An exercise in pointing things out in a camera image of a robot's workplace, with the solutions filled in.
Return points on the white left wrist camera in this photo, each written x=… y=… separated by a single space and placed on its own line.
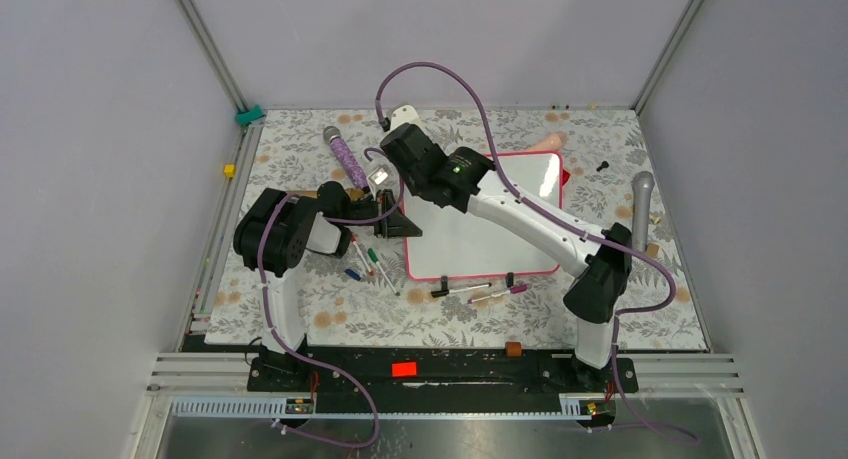
x=378 y=177

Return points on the silver toy microphone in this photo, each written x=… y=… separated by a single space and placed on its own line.
x=643 y=184

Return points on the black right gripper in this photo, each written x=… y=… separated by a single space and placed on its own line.
x=409 y=182

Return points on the brown small block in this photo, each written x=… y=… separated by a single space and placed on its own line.
x=513 y=349

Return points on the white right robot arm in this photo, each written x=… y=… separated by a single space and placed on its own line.
x=473 y=183

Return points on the pink framed whiteboard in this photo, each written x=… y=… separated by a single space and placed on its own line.
x=462 y=246

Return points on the red tape label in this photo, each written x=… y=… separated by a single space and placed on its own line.
x=404 y=369

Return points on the purple glitter microphone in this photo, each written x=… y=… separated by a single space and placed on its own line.
x=354 y=171

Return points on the purple capped marker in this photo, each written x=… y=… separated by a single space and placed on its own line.
x=504 y=292

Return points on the green capped marker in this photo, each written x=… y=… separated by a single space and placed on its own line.
x=379 y=266

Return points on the floral patterned mat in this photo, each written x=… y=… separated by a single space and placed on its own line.
x=338 y=310

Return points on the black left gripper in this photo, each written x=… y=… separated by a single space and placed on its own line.
x=396 y=224

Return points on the green corner clamp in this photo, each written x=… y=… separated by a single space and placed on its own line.
x=249 y=116

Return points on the blue marker cap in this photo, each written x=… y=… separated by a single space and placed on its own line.
x=353 y=275

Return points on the red capped marker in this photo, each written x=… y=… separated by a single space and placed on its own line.
x=367 y=265

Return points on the black capped marker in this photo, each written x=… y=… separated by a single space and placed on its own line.
x=449 y=291

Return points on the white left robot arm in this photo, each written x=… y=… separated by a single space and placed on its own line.
x=275 y=233

